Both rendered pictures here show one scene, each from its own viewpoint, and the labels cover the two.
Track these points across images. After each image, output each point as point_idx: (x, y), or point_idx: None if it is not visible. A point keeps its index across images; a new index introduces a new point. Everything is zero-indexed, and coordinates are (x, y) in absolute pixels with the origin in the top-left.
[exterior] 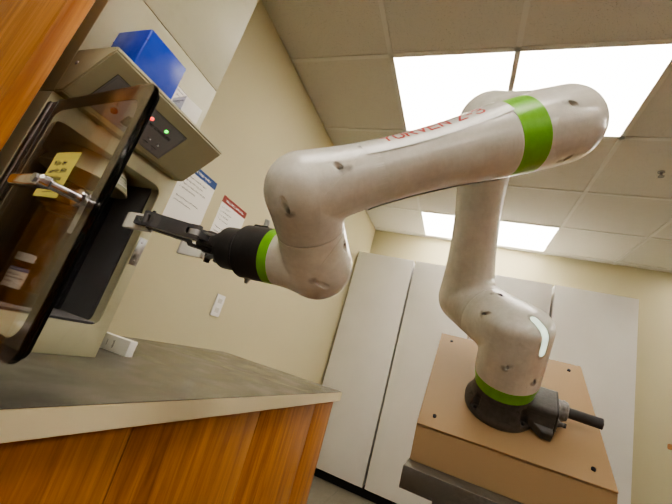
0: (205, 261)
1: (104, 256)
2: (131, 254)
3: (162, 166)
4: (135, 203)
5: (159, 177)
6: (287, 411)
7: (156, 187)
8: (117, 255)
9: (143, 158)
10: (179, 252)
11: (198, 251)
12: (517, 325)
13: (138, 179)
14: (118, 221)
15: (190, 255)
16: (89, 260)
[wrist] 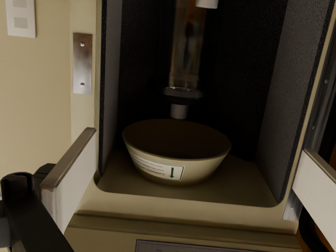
0: (21, 180)
1: (113, 34)
2: (93, 55)
3: (119, 229)
4: (107, 140)
5: (106, 205)
6: None
7: (101, 187)
8: (106, 44)
9: (147, 219)
10: (93, 135)
11: (66, 194)
12: None
13: (125, 179)
14: (112, 99)
15: (75, 155)
16: (119, 19)
